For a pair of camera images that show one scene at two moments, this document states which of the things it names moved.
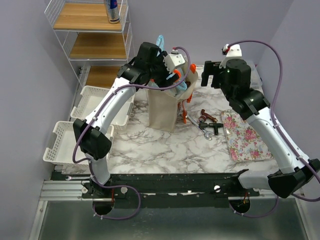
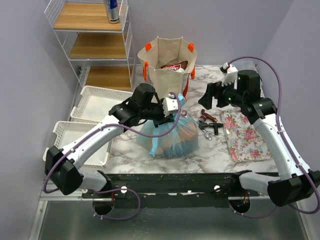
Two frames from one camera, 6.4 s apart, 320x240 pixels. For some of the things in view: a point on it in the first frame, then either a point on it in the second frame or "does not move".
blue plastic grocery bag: (180, 86) → (182, 141)
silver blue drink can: (112, 11) does not move
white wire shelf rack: (97, 36) does not move
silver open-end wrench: (207, 134) does not move
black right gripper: (210, 67) → (215, 89)
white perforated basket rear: (90, 98) does not move
